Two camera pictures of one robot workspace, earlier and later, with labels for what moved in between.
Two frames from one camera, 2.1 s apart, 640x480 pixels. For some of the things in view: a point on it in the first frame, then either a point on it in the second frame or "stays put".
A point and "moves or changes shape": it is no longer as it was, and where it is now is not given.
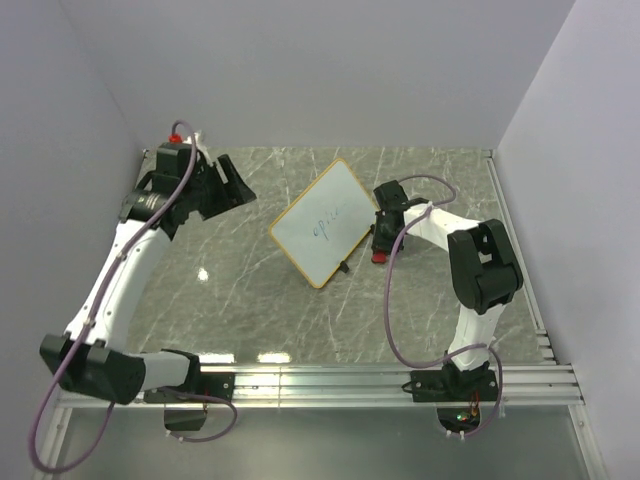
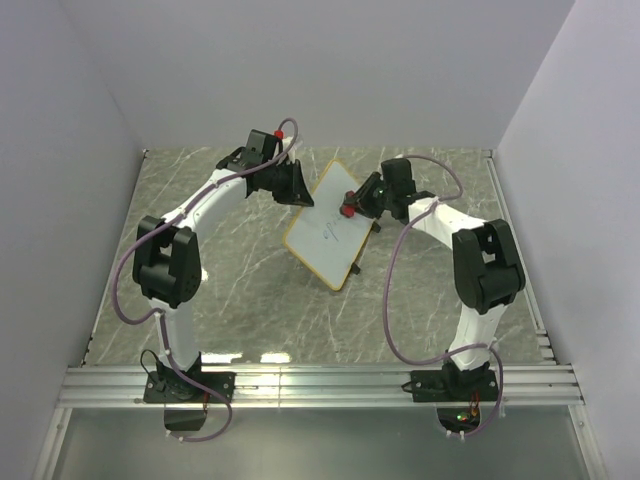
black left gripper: (233, 193) to (297, 193)
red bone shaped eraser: (379, 257) to (349, 210)
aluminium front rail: (537, 385) stays put
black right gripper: (378, 244) to (361, 198)
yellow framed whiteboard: (319, 229) moves or changes shape
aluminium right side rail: (531, 298) stays put
